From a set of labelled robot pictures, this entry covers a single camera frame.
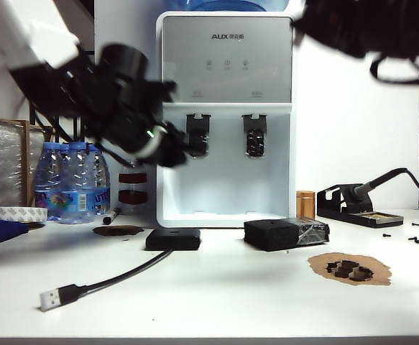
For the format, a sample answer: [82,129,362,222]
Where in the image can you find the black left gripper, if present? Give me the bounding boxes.
[104,102,192,169]

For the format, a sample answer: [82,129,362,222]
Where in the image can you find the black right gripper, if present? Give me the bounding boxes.
[291,0,375,60]

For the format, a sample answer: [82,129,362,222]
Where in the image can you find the black sponge block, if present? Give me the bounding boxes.
[244,218,300,252]

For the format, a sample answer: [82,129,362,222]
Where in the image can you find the shiny black block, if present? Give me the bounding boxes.
[295,217,331,247]

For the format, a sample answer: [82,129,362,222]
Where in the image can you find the black USB hub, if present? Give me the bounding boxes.
[144,229,202,252]

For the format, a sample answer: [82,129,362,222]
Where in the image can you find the black dispenser tap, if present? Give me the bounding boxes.
[185,114,211,159]
[241,114,267,160]

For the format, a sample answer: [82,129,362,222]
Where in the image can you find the clear jar with red bands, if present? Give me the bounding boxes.
[118,160,149,216]

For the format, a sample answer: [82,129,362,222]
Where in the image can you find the white AUX water dispenser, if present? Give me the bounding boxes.
[155,11,298,230]

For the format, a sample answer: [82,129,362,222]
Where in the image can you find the black marker pen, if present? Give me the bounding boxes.
[102,207,121,226]

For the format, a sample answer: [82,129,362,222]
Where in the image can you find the blue water jug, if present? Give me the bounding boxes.
[163,0,291,14]

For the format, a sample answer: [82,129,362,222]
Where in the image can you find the gold metal cylinder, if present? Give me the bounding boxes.
[295,190,316,220]

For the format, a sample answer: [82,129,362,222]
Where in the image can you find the black soldering iron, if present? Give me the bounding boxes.
[349,167,419,208]

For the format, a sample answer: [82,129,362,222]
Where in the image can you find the white double-sided tape roll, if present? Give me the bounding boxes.
[0,206,48,224]

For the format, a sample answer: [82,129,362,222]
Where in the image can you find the black soldering iron stand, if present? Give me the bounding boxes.
[316,184,404,229]

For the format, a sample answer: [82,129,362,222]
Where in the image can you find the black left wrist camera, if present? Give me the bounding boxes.
[139,79,178,105]

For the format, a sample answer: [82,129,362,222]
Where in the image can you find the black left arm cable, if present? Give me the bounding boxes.
[96,138,140,168]

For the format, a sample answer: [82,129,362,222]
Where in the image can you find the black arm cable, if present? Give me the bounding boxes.
[369,52,419,85]
[96,138,140,168]

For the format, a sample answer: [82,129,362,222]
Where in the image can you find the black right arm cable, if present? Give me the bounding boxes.
[369,52,419,85]

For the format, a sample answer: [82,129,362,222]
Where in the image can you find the black USB hub cable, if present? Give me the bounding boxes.
[39,249,174,312]

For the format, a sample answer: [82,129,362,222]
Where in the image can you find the wooden frame with plastic wrap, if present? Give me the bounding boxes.
[0,112,56,209]

